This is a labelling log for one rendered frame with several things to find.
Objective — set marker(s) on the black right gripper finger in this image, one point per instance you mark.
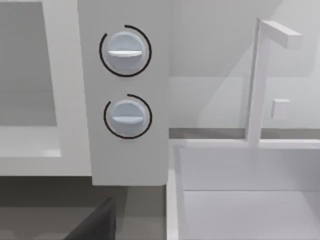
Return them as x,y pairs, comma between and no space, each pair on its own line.
98,222

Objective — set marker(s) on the pale blue microwave knob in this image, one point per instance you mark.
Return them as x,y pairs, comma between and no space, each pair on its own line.
125,51
126,116

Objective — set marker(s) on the pale microwave oven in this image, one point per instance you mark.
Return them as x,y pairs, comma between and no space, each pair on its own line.
75,100

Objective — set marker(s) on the white sink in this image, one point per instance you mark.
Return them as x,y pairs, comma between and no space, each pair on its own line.
245,190

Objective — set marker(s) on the tall white tap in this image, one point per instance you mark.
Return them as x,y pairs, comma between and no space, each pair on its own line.
257,82

